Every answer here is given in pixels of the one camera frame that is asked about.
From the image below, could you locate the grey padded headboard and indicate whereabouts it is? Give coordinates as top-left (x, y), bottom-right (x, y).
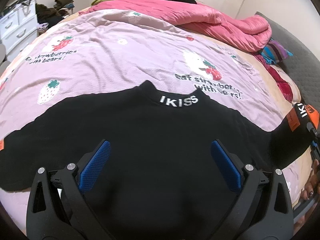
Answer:
top-left (255, 11), bottom-right (320, 109)

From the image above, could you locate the black IKISS sweater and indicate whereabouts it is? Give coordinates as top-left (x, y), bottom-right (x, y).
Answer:
top-left (1, 81), bottom-right (319, 239)

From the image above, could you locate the white drawer chest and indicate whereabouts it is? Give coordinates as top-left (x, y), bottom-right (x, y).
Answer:
top-left (1, 0), bottom-right (38, 61)

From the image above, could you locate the red patterned blanket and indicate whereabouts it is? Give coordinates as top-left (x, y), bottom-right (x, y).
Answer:
top-left (253, 54), bottom-right (293, 102)

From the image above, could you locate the pink strawberry print bedspread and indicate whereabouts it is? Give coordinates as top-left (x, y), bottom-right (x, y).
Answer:
top-left (0, 9), bottom-right (313, 235)

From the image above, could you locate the dark clothes pile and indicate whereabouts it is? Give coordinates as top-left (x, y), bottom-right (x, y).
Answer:
top-left (35, 0), bottom-right (74, 28)

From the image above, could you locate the right hand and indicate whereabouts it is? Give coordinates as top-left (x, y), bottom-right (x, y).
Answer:
top-left (301, 159), bottom-right (319, 200)

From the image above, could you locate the striped colourful pillow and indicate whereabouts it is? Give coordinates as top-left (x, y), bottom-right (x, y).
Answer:
top-left (259, 38), bottom-right (293, 65)

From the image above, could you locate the pink quilted comforter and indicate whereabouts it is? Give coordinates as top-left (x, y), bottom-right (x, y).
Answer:
top-left (80, 0), bottom-right (272, 53)

